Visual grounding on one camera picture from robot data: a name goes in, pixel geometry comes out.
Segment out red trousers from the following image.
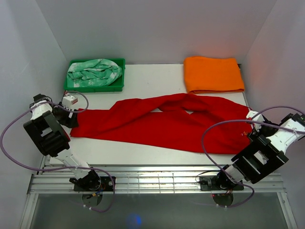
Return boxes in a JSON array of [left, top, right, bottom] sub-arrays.
[[70, 94, 252, 155]]

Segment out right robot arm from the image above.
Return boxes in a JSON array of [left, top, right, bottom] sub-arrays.
[[214, 114, 305, 190]]

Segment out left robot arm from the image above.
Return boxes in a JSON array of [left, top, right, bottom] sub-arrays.
[[23, 92, 102, 191]]

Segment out green white patterned trousers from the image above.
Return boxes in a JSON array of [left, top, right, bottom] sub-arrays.
[[67, 59, 122, 88]]

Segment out folded orange trousers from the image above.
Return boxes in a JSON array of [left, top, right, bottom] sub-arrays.
[[183, 56, 244, 94]]

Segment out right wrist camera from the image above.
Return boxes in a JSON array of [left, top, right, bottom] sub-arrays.
[[246, 110, 264, 130]]

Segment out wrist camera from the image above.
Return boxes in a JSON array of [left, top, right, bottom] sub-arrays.
[[61, 93, 78, 110], [246, 110, 264, 130]]

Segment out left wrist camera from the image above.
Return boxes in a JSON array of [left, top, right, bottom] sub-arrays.
[[61, 93, 78, 110]]

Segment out aluminium frame rail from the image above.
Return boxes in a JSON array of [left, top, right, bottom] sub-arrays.
[[20, 165, 297, 229]]

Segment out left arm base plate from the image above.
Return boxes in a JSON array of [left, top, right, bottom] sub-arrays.
[[73, 176, 116, 192]]

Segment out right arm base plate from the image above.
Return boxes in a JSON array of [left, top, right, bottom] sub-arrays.
[[198, 175, 244, 191]]

